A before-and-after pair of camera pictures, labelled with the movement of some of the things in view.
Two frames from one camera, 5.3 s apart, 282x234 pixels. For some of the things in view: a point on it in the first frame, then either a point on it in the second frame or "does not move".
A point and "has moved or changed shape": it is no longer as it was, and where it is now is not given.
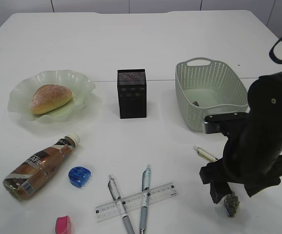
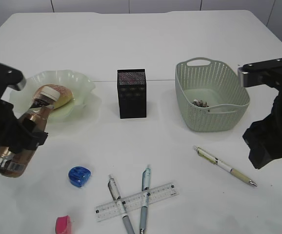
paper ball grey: (231, 204) → (205, 104)
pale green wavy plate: (81, 87) does not move
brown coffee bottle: (25, 177) → (11, 164)
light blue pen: (146, 189) does not move
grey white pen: (116, 195) does not move
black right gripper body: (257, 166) → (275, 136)
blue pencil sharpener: (79, 175) does not move
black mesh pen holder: (131, 84) does not move
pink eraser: (63, 225) does not move
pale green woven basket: (205, 87) does not move
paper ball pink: (196, 103) has moved or changed shape
